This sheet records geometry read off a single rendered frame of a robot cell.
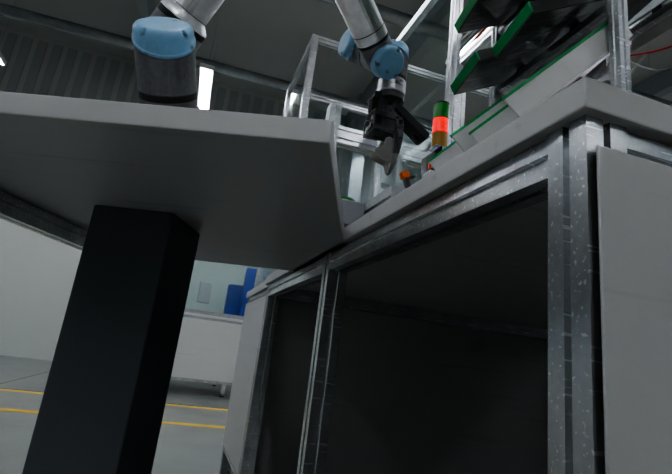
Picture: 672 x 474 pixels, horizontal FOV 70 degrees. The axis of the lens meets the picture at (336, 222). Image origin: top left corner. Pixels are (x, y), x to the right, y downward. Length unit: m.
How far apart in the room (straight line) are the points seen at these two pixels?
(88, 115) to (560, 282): 0.53
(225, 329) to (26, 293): 4.28
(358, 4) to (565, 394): 0.88
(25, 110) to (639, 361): 0.67
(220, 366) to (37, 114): 5.48
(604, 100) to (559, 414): 0.26
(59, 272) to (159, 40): 8.43
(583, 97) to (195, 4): 0.88
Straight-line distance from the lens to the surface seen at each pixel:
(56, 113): 0.66
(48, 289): 9.33
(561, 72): 0.88
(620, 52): 0.92
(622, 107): 0.49
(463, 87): 1.10
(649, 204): 0.48
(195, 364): 6.02
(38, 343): 9.30
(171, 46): 1.02
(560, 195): 0.47
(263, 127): 0.56
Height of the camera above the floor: 0.60
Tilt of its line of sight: 16 degrees up
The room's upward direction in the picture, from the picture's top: 7 degrees clockwise
